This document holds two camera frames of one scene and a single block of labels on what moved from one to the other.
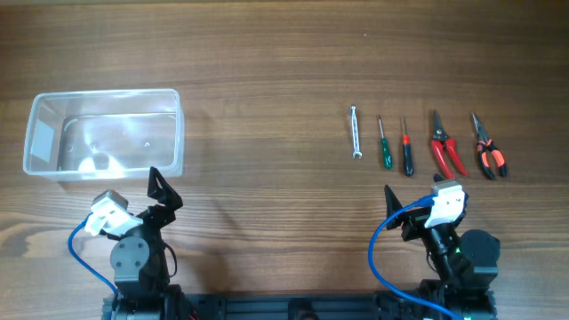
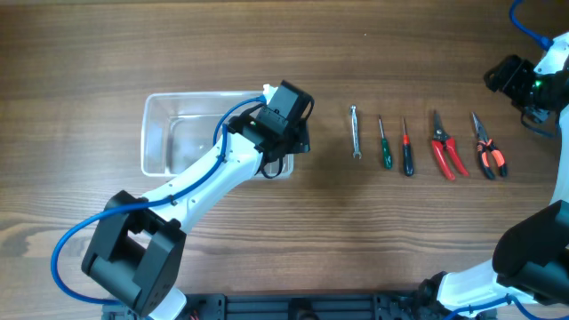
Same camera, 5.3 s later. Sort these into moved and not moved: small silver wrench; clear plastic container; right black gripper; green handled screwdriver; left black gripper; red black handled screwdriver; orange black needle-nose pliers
Moved: right black gripper; left black gripper; clear plastic container
Not moved: small silver wrench; green handled screwdriver; orange black needle-nose pliers; red black handled screwdriver
